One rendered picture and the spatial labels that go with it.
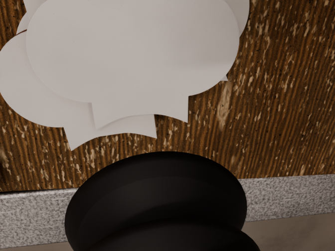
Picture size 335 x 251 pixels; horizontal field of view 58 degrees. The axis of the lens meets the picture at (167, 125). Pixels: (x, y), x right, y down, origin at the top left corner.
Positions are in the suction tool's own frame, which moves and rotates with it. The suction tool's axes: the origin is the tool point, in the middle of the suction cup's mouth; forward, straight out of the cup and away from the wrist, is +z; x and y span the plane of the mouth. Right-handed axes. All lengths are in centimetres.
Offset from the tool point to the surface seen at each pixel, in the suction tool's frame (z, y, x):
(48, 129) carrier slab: 17.8, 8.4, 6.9
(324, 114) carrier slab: 17.8, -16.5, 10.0
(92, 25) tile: 14.4, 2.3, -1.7
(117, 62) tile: 14.4, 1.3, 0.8
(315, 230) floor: 111, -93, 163
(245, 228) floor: 111, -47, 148
